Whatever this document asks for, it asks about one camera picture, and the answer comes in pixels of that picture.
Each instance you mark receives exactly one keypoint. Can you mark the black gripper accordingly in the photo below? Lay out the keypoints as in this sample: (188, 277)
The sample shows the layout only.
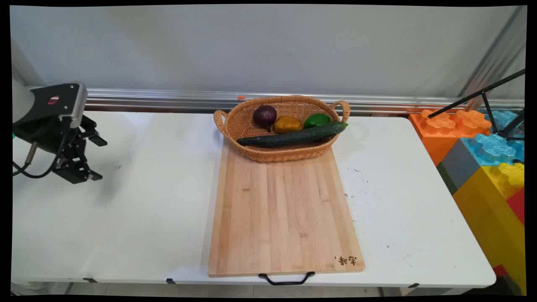
(44, 134)

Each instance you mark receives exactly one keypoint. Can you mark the yellow bell pepper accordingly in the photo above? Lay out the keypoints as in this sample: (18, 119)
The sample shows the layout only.
(288, 124)

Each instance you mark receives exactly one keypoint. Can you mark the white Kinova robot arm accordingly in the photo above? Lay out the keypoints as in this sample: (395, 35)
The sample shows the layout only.
(63, 98)

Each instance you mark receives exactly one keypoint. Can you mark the purple red onion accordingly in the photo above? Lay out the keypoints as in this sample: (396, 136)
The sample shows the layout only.
(264, 115)

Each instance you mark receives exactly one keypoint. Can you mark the dark green cucumber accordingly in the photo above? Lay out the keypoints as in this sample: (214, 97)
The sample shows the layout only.
(293, 136)

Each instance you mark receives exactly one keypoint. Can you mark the green bell pepper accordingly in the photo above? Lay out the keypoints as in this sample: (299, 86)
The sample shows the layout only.
(316, 120)

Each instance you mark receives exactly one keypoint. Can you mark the orange giant building block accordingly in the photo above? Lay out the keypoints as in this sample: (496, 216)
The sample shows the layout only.
(432, 142)

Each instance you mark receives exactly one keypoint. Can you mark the grey giant building block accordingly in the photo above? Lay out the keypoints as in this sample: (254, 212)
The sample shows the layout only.
(457, 165)

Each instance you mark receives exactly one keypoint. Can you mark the black tripod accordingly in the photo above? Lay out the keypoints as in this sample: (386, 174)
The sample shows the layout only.
(461, 100)

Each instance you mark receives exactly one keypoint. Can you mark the blue giant building block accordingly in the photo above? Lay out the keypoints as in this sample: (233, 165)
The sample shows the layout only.
(505, 119)
(491, 149)

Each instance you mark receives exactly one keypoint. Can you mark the yellow giant building block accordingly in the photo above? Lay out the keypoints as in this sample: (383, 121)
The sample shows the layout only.
(486, 218)

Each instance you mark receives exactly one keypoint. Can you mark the red giant building block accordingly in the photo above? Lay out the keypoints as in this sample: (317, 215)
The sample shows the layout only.
(518, 205)

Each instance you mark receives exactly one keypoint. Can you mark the silver aluminium rail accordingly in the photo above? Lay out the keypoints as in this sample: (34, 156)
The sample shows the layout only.
(168, 98)

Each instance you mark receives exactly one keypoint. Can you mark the slanted aluminium frame post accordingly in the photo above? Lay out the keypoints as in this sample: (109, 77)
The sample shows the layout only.
(499, 50)

